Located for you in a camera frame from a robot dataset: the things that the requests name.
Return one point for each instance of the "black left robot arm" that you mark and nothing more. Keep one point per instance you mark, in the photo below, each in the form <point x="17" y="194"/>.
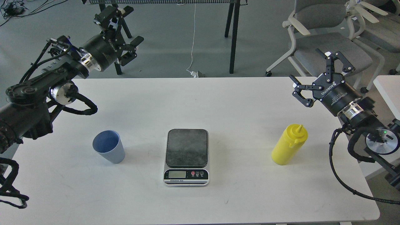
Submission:
<point x="47" y="89"/>

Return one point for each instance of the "grey office chair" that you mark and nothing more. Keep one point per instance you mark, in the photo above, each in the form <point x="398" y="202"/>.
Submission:
<point x="325" y="25"/>
<point x="373" y="28"/>

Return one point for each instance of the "yellow squeeze bottle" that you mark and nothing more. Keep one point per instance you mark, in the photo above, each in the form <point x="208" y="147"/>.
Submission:
<point x="292" y="139"/>

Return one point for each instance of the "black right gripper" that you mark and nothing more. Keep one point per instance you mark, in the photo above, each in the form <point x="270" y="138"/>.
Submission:
<point x="336" y="93"/>

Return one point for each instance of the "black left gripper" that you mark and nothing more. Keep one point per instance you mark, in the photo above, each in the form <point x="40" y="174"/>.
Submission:
<point x="102" y="50"/>

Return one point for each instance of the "blue ribbed plastic cup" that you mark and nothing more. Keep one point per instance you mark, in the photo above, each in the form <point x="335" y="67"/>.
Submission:
<point x="109" y="145"/>

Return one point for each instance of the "digital kitchen scale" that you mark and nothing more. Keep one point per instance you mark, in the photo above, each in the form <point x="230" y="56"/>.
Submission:
<point x="186" y="158"/>

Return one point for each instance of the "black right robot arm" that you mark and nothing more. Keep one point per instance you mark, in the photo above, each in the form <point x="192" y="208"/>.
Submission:
<point x="370" y="139"/>

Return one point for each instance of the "black trestle table background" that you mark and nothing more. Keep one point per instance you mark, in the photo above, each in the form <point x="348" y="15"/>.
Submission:
<point x="230" y="29"/>

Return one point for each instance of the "white power plug adapter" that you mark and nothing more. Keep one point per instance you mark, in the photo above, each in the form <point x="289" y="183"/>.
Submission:
<point x="197" y="74"/>

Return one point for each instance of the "white side table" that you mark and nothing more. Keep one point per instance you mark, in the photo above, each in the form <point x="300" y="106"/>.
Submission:
<point x="389" y="88"/>

